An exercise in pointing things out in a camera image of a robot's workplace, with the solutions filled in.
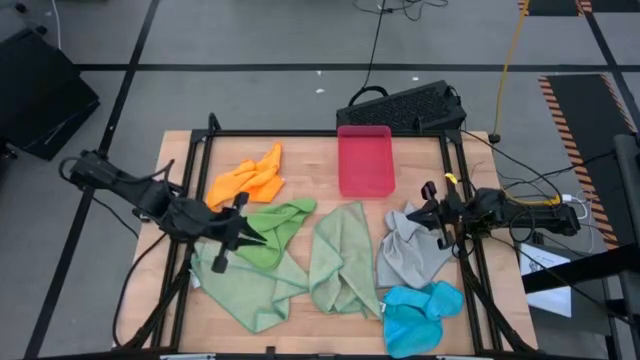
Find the small black camera mount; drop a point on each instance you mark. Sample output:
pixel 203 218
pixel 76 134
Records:
pixel 270 351

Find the orange microfiber towel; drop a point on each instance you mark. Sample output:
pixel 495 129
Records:
pixel 250 180

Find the pale green microfiber towel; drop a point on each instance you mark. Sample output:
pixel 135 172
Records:
pixel 245 295
pixel 340 260

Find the black perforated computer case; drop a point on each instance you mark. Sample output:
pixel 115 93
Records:
pixel 400 107

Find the red plastic bin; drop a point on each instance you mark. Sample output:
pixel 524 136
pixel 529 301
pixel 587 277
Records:
pixel 365 160

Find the grey microfiber towel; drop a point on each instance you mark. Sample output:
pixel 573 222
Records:
pixel 410 260

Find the black hazard striped mat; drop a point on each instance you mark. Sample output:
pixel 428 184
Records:
pixel 550 6
pixel 585 115

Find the yellow tape marker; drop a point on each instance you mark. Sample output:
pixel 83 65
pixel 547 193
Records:
pixel 451 178

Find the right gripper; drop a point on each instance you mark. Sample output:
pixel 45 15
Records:
pixel 452 212

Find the white paper sheet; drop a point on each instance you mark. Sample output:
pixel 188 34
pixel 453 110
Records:
pixel 550 302

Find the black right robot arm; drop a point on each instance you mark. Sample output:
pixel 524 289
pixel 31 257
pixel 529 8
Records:
pixel 540 220

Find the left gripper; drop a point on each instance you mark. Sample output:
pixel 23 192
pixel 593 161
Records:
pixel 210 220

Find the black metal cart frame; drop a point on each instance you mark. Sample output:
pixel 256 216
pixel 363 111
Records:
pixel 627 170

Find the bright green microfiber towel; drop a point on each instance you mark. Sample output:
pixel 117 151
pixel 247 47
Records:
pixel 280 225

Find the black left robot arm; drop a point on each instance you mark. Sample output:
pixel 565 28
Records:
pixel 115 180

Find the black equipment case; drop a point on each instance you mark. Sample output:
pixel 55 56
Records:
pixel 40 95

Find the blue microfiber towel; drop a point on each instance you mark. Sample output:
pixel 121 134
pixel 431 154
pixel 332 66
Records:
pixel 410 320

